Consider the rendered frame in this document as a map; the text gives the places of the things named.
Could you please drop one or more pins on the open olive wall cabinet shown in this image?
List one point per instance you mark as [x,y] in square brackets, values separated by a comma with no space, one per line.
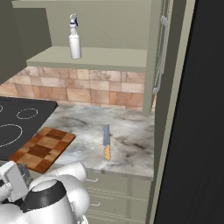
[102,29]

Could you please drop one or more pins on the checkered wooden cutting board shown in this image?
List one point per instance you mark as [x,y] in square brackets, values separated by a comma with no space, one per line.
[43,148]

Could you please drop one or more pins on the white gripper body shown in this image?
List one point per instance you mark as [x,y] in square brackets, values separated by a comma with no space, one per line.
[13,179]

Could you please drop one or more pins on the white spray bottle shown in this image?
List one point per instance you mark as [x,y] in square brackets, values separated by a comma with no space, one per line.
[75,43]

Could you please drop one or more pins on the olive tall side panel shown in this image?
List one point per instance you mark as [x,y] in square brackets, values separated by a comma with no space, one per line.
[163,163]

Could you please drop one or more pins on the olive drawer front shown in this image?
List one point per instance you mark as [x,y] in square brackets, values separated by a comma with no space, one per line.
[108,218]
[110,182]
[112,202]

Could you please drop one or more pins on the black hob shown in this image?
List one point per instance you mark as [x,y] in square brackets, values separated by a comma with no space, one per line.
[17,128]

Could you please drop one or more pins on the black fridge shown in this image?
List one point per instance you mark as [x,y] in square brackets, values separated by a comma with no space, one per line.
[198,116]

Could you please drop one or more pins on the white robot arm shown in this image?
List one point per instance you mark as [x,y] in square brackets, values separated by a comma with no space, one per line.
[55,201]

